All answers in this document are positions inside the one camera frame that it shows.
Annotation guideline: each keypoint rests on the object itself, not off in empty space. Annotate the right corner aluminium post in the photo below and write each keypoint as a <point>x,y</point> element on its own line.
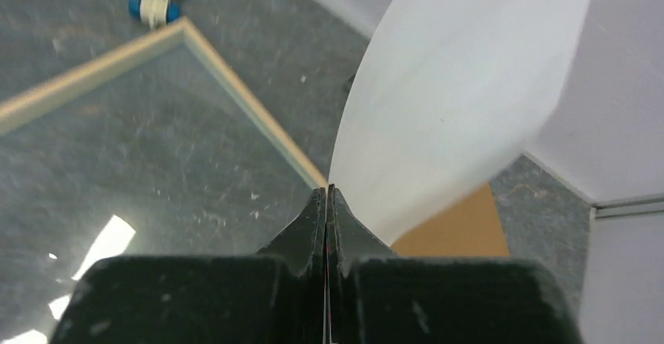
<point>622,208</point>

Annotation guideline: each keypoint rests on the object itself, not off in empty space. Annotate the brown cardboard backing board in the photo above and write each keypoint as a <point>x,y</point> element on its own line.
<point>472,227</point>

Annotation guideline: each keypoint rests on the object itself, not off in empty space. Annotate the white blue toy car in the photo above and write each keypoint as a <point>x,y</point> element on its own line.
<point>154,13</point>

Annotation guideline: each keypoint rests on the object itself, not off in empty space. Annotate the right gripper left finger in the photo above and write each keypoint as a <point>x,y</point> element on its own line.
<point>274,295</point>

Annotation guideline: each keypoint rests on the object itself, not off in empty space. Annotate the colourful balloon photo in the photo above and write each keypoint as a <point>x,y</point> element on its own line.
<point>449,93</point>

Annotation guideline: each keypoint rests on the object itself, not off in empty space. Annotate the light wooden picture frame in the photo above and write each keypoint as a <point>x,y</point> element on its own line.
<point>55,92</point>

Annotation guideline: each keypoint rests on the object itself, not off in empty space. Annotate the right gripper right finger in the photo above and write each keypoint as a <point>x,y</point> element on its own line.
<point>376,296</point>

